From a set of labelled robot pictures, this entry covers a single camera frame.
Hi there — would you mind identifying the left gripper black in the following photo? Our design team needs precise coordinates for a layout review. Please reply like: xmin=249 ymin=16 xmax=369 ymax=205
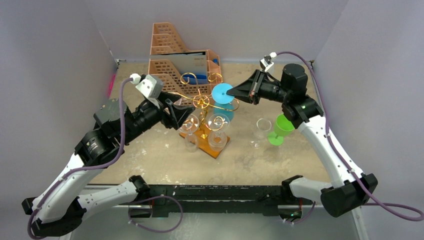
xmin=120 ymin=90 xmax=195 ymax=144

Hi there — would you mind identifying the tall clear flute glass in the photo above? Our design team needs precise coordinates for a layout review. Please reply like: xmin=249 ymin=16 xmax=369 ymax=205
xmin=179 ymin=114 xmax=200 ymax=153

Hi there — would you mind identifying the blue plastic goblet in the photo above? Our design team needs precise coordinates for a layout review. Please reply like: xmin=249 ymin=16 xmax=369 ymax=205
xmin=211 ymin=83 xmax=235 ymax=121

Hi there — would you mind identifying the small clear goblet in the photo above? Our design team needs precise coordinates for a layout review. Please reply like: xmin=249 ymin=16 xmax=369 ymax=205
xmin=249 ymin=118 xmax=272 ymax=149

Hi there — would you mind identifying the clear wine glass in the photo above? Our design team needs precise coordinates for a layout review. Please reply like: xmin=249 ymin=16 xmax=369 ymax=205
xmin=173 ymin=98 xmax=188 ymax=107
xmin=207 ymin=113 xmax=230 ymax=152

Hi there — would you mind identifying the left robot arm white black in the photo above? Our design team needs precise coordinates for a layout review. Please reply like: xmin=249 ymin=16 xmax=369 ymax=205
xmin=22 ymin=92 xmax=195 ymax=240

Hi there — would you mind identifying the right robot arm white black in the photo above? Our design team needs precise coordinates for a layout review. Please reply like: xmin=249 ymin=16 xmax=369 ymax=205
xmin=226 ymin=63 xmax=378 ymax=218

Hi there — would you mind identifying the clear wine glass hanging front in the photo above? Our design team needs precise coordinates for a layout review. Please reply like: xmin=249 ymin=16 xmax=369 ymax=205
xmin=207 ymin=113 xmax=230 ymax=152

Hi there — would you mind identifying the pink plastic file organizer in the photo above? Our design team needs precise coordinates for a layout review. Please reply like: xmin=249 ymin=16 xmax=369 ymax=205
xmin=148 ymin=22 xmax=222 ymax=105

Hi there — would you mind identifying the blue folder in organizer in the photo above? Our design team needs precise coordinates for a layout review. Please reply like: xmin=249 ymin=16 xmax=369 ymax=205
xmin=182 ymin=74 xmax=209 ymax=85

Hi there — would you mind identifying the grey white document folder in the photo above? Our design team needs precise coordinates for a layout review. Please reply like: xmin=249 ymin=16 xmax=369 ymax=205
xmin=150 ymin=50 xmax=207 ymax=75

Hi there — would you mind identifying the green plastic goblet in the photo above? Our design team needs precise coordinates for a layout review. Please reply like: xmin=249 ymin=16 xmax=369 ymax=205
xmin=267 ymin=114 xmax=295 ymax=146

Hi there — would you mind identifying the gold wire wine glass rack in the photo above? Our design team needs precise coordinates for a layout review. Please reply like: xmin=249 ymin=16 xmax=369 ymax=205
xmin=175 ymin=72 xmax=240 ymax=129

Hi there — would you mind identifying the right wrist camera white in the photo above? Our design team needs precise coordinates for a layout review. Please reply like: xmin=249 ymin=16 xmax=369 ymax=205
xmin=259 ymin=52 xmax=278 ymax=74

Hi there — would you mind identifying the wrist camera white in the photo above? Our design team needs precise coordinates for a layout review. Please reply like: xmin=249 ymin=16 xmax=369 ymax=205
xmin=259 ymin=52 xmax=278 ymax=74
xmin=129 ymin=73 xmax=164 ymax=99

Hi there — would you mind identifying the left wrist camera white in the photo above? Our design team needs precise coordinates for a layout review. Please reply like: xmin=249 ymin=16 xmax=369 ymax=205
xmin=129 ymin=73 xmax=164 ymax=99

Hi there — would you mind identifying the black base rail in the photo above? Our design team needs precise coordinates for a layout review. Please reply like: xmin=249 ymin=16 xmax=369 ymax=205
xmin=129 ymin=175 xmax=312 ymax=219

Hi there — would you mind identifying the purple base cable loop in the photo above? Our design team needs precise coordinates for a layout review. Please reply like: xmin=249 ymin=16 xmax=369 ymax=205
xmin=127 ymin=194 xmax=184 ymax=233

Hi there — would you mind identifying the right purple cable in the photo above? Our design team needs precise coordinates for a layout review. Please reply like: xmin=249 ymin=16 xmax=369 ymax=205
xmin=274 ymin=51 xmax=424 ymax=222

